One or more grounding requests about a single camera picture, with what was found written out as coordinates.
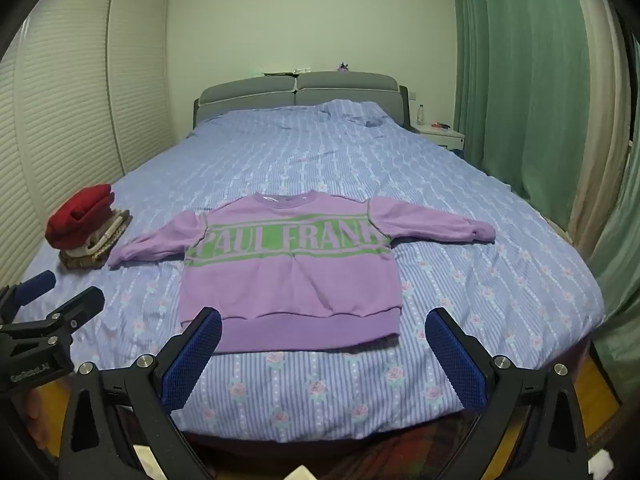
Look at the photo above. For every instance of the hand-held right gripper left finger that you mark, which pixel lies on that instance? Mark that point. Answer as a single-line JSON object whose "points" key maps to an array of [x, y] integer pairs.
{"points": [[192, 360]]}

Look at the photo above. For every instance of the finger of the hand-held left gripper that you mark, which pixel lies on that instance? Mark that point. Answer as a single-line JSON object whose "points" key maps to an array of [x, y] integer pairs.
{"points": [[80, 307], [37, 284]]}

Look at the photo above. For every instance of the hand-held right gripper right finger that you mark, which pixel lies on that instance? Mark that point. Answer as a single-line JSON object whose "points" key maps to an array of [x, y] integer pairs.
{"points": [[457, 365]]}

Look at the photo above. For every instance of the purple sweater with green print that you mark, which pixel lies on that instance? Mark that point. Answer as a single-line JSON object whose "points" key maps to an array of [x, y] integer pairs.
{"points": [[300, 285]]}

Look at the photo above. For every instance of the person's left hand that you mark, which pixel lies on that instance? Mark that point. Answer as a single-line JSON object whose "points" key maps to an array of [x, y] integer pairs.
{"points": [[37, 417]]}

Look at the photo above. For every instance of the brown patterned folded garment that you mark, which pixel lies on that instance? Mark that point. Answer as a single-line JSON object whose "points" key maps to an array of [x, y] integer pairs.
{"points": [[82, 261]]}

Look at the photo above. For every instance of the red folded garment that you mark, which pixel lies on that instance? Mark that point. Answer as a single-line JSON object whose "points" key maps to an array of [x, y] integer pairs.
{"points": [[75, 215]]}

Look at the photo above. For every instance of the cream folded garment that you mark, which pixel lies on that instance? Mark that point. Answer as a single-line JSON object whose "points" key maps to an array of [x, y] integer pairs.
{"points": [[107, 232]]}

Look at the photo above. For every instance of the white louvered wardrobe door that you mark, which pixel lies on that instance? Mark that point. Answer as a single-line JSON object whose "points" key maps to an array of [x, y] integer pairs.
{"points": [[140, 70], [55, 110]]}

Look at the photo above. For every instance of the green curtain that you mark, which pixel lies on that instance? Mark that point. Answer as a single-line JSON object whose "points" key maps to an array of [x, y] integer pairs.
{"points": [[520, 85], [617, 240]]}

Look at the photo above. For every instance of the white nightstand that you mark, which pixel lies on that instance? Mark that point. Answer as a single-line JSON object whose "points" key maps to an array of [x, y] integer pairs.
{"points": [[442, 136]]}

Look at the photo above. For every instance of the bed with blue floral cover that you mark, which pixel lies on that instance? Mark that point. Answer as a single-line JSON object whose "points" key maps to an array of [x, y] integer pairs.
{"points": [[350, 160]]}

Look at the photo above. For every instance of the small red item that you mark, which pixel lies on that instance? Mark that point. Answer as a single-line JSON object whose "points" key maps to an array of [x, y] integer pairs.
{"points": [[439, 125]]}

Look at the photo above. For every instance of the clear plastic bottle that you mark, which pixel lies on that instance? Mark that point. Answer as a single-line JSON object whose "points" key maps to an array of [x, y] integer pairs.
{"points": [[421, 115]]}

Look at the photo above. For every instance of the beige curtain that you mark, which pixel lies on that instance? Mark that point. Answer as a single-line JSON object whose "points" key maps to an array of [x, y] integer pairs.
{"points": [[600, 110]]}

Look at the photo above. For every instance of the grey padded bed headboard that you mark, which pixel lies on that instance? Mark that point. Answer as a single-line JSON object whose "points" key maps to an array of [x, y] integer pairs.
{"points": [[340, 87]]}

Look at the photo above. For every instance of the flat books on headboard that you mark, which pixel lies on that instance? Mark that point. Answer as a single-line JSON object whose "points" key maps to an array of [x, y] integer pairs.
{"points": [[287, 72]]}

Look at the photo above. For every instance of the small purple toy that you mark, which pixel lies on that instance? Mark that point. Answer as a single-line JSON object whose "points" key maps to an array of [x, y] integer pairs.
{"points": [[343, 66]]}

